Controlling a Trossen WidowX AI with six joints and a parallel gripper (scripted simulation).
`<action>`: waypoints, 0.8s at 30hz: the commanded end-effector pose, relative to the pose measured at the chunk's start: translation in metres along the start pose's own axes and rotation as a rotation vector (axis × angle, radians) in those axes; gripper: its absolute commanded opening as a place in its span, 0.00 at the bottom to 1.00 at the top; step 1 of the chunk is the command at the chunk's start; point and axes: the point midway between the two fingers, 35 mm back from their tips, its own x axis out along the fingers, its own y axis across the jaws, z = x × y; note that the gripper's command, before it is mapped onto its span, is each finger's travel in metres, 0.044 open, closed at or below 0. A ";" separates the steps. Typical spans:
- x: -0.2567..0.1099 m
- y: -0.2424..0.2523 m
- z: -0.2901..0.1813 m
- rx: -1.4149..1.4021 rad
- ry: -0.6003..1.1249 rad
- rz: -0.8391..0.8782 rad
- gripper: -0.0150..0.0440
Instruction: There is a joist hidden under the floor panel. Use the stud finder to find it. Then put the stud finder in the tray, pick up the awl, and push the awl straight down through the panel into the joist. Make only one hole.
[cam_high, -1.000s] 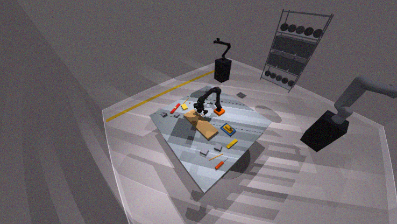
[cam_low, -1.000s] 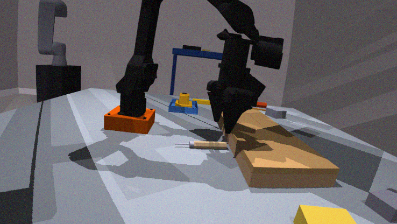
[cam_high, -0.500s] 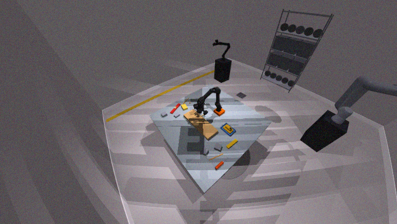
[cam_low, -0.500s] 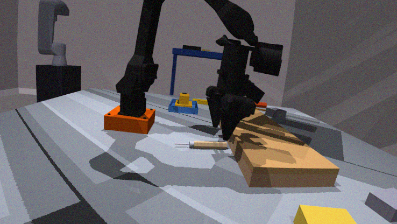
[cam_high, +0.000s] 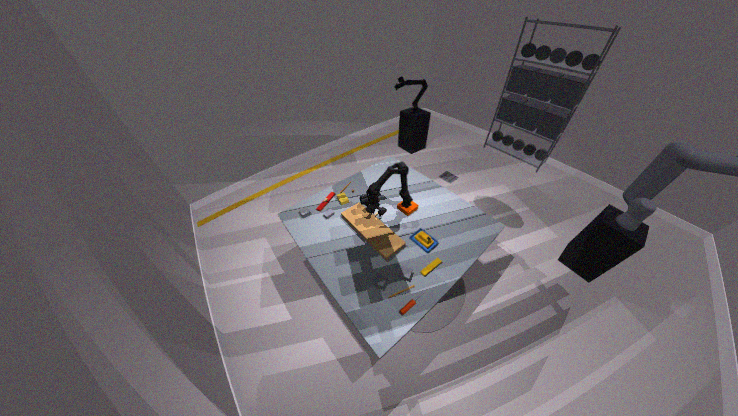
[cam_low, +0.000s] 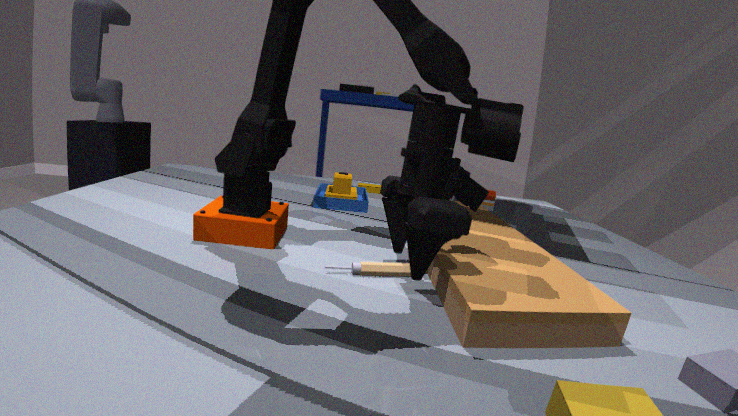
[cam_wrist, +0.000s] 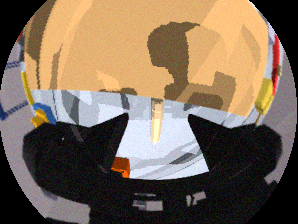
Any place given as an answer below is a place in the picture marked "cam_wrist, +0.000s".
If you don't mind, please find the blue open tray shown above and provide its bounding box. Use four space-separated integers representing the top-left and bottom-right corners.
32 101 57 125

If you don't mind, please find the tan wooden floor panel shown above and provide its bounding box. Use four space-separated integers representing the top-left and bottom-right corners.
23 0 269 117

